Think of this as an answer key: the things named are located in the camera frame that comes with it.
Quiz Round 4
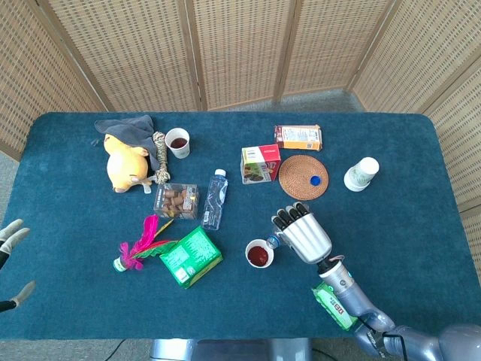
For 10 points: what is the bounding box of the grey cloth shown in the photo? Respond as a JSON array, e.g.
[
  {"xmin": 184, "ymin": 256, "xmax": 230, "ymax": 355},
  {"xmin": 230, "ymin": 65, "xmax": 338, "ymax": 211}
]
[{"xmin": 94, "ymin": 114, "xmax": 161, "ymax": 172}]

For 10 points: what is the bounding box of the stack of floral paper cups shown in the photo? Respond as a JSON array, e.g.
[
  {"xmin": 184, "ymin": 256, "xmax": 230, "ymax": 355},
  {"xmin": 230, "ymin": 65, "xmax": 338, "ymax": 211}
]
[{"xmin": 343, "ymin": 156, "xmax": 380, "ymax": 193}]

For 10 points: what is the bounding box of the small bottle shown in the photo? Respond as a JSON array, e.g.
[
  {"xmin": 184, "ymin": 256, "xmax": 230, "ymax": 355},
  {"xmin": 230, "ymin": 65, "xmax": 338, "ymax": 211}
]
[{"xmin": 265, "ymin": 232, "xmax": 290, "ymax": 251}]

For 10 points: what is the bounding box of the large green tissue pack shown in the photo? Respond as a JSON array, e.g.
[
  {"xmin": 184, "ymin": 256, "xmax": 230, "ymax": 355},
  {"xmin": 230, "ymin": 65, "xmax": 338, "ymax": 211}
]
[{"xmin": 159, "ymin": 225, "xmax": 224, "ymax": 290}]

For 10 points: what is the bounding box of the orange snack box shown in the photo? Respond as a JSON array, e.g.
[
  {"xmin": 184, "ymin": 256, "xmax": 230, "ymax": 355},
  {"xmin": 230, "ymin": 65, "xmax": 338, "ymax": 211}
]
[{"xmin": 274, "ymin": 124, "xmax": 324, "ymax": 152}]

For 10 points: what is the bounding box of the round woven rattan coaster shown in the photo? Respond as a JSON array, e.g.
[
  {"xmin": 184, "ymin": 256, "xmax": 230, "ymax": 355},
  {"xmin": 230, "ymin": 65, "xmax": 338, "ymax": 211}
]
[{"xmin": 278, "ymin": 154, "xmax": 330, "ymax": 202}]

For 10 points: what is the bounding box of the pink feather shuttlecock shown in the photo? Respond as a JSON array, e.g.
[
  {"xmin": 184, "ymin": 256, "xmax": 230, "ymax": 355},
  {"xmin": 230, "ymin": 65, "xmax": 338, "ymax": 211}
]
[{"xmin": 112, "ymin": 214, "xmax": 178, "ymax": 273}]

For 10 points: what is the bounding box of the paper cup with blue print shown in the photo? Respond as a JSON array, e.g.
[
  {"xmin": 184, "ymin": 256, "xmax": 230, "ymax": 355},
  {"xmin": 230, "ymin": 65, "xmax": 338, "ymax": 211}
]
[{"xmin": 245, "ymin": 238, "xmax": 275, "ymax": 269}]

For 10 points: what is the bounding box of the blue table cover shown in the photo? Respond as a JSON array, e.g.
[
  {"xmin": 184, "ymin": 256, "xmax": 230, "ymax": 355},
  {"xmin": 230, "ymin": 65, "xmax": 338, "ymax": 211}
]
[{"xmin": 0, "ymin": 111, "xmax": 481, "ymax": 341}]

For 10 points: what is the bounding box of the clear plastic water bottle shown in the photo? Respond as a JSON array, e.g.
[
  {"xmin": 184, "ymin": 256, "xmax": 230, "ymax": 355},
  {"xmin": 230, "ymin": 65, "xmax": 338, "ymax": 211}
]
[{"xmin": 201, "ymin": 168, "xmax": 229, "ymax": 231}]

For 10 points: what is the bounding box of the woven folding screen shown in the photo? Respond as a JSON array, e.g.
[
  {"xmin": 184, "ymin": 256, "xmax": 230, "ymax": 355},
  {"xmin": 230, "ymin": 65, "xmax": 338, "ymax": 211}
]
[{"xmin": 0, "ymin": 0, "xmax": 481, "ymax": 272}]

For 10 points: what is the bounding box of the braided rope toy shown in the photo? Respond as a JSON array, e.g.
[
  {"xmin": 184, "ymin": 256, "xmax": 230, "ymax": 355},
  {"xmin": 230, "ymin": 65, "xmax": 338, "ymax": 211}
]
[{"xmin": 151, "ymin": 130, "xmax": 172, "ymax": 185}]

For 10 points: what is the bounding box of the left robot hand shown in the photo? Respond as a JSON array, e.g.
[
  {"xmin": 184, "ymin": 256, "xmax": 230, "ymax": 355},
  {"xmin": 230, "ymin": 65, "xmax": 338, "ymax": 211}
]
[{"xmin": 0, "ymin": 218, "xmax": 37, "ymax": 312}]

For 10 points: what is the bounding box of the clear plastic cookie box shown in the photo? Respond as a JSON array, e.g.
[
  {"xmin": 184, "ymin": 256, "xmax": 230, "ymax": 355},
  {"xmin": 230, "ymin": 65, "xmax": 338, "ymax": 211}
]
[{"xmin": 153, "ymin": 182, "xmax": 200, "ymax": 221}]

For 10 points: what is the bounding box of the paper cup with green flower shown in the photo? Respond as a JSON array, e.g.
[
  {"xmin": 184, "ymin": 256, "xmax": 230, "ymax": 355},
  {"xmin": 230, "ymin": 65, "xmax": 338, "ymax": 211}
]
[{"xmin": 165, "ymin": 127, "xmax": 191, "ymax": 159}]

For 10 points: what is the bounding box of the green wet wipes pack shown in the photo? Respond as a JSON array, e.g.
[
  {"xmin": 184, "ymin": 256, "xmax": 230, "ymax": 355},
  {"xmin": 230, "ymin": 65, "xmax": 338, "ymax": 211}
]
[{"xmin": 310, "ymin": 281, "xmax": 358, "ymax": 332}]

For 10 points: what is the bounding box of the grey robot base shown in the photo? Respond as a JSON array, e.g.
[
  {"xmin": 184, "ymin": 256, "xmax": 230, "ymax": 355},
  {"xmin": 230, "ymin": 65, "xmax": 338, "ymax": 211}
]
[{"xmin": 149, "ymin": 337, "xmax": 313, "ymax": 361}]

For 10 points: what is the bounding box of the yellow plush toy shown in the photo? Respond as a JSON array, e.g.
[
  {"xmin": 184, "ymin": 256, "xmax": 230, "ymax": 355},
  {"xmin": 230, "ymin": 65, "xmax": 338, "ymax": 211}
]
[{"xmin": 103, "ymin": 133, "xmax": 153, "ymax": 194}]

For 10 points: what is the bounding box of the red and green biscuit box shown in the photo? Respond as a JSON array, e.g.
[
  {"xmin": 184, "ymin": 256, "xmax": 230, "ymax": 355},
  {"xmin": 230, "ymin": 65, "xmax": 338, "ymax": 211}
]
[{"xmin": 240, "ymin": 144, "xmax": 282, "ymax": 186}]

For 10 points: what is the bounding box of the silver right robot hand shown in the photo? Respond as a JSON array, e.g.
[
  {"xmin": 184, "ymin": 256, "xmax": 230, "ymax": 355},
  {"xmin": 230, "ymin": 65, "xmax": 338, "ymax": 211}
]
[{"xmin": 271, "ymin": 202, "xmax": 333, "ymax": 265}]

